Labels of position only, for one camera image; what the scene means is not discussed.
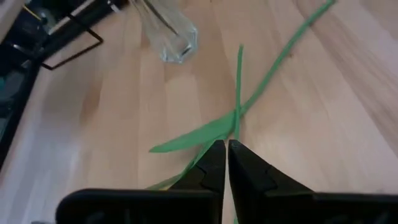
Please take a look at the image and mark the black metal table frame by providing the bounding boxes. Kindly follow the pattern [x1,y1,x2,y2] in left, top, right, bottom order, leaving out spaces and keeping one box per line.
[0,0,130,170]

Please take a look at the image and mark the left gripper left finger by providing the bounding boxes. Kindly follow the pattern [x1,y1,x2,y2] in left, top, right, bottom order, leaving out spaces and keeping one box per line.
[55,139,226,224]

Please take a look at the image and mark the yellow artificial tulip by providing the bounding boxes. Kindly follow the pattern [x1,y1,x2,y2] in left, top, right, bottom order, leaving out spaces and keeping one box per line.
[146,0,336,191]

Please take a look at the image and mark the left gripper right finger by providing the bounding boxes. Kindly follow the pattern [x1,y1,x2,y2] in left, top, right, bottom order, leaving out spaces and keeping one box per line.
[229,139,398,224]

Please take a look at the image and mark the clear glass vase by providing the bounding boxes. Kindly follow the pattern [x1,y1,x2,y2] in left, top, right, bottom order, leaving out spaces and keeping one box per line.
[129,0,199,65]

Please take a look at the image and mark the wooden shelf with black legs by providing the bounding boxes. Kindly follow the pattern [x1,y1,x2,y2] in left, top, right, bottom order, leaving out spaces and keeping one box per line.
[40,17,105,71]

